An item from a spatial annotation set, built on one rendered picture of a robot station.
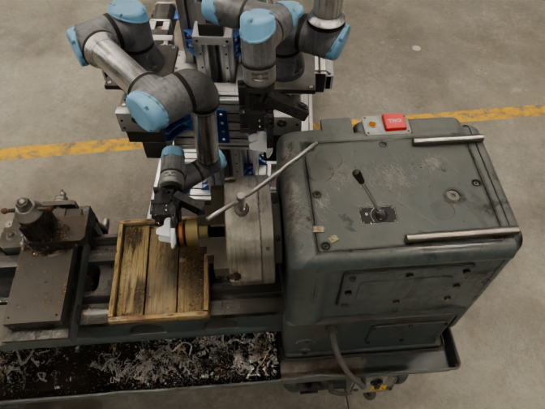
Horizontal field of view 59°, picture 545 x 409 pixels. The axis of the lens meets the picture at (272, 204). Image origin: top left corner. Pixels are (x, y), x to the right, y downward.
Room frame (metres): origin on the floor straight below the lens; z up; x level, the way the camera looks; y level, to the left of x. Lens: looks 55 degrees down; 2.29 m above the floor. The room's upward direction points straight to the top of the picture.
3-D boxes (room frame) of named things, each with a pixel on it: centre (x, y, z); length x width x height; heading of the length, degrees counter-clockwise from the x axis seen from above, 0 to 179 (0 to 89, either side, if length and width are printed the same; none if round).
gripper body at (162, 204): (0.83, 0.32, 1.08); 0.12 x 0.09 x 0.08; 4
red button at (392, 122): (1.00, -0.35, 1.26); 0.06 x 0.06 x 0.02; 4
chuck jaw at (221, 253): (0.65, 0.15, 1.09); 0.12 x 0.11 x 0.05; 4
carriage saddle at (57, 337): (0.70, 0.75, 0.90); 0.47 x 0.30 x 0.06; 4
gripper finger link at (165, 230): (0.73, 0.30, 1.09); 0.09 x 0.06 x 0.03; 4
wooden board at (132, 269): (0.72, 0.35, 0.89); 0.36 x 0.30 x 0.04; 4
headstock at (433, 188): (0.79, -0.32, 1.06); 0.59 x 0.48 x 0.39; 94
